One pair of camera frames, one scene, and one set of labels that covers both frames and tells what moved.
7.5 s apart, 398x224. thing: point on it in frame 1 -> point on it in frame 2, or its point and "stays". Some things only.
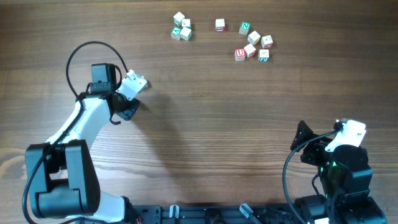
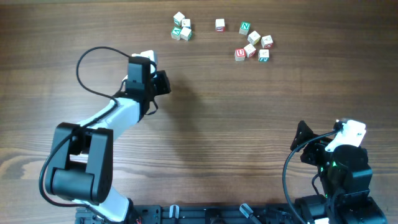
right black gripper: x=312 y=152 stays
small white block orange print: x=186 y=22 stays
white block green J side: x=263 y=55 stays
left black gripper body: x=129 y=109 -> x=161 y=82
